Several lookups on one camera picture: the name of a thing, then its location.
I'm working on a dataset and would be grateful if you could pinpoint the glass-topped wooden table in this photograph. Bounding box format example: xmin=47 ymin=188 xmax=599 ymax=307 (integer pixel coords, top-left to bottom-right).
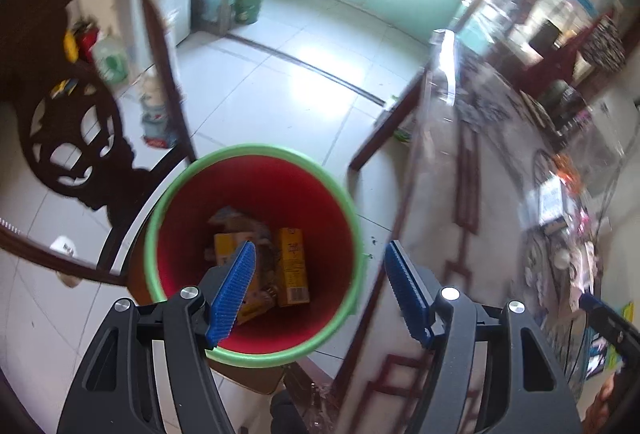
xmin=330 ymin=29 xmax=640 ymax=434

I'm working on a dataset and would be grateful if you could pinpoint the clear jug green label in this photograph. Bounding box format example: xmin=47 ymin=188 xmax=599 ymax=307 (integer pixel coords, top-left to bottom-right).
xmin=94 ymin=34 xmax=130 ymax=85

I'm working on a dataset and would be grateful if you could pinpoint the pink plastic wrapper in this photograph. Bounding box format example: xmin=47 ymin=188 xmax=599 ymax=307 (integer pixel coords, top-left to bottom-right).
xmin=570 ymin=209 xmax=601 ymax=295

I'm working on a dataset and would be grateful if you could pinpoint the yellow box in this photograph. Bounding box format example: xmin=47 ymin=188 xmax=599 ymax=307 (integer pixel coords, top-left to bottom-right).
xmin=214 ymin=233 xmax=275 ymax=326

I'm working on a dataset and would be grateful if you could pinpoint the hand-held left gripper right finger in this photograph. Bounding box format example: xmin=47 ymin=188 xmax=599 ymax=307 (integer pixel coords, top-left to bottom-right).
xmin=384 ymin=240 xmax=585 ymax=434

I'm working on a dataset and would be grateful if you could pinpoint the black white lettered bag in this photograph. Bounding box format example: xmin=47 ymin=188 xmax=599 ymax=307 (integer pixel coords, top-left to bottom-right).
xmin=582 ymin=14 xmax=628 ymax=72

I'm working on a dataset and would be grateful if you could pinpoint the small white packet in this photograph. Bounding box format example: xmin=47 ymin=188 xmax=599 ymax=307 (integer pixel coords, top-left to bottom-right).
xmin=50 ymin=236 xmax=78 ymax=260

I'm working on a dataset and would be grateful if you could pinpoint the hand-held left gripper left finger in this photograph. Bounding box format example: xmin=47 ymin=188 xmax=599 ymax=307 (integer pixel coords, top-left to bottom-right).
xmin=56 ymin=240 xmax=257 ymax=434

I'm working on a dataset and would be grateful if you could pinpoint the pinkish paper wrapper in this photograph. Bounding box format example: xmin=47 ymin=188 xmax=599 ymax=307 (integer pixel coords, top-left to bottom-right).
xmin=207 ymin=206 xmax=273 ymax=245

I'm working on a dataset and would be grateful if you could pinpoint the blue red labelled bottle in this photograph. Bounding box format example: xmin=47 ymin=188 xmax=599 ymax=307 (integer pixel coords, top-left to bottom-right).
xmin=140 ymin=79 xmax=177 ymax=150

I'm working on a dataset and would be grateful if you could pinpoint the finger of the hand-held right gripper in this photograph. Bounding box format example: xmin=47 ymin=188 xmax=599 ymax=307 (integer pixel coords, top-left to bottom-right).
xmin=579 ymin=292 xmax=640 ymax=360

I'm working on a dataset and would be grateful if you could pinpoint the carved dark wooden chair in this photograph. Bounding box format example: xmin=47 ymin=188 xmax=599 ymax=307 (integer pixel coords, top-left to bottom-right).
xmin=0 ymin=0 xmax=331 ymax=397

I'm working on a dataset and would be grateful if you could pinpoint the black handbag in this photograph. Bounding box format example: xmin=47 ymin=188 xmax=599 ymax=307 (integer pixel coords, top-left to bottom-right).
xmin=529 ymin=19 xmax=561 ymax=57

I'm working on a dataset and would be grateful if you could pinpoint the dark red hanging garment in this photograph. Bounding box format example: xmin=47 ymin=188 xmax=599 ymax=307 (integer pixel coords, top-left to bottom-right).
xmin=520 ymin=49 xmax=576 ymax=87

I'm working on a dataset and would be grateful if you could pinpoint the red bucket green rim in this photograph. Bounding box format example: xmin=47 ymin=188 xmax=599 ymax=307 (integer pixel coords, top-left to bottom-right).
xmin=144 ymin=143 xmax=368 ymax=369

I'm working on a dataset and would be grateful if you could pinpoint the yellow carton black print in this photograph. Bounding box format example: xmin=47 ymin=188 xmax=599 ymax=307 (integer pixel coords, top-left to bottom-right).
xmin=274 ymin=226 xmax=311 ymax=307

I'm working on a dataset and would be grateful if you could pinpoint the white blue milk carton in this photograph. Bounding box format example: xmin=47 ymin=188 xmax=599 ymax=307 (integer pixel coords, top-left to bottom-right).
xmin=539 ymin=176 xmax=568 ymax=235

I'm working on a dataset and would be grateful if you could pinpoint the yellow plastic container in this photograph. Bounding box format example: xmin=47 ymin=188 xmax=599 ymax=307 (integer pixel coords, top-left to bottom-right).
xmin=62 ymin=28 xmax=81 ymax=64

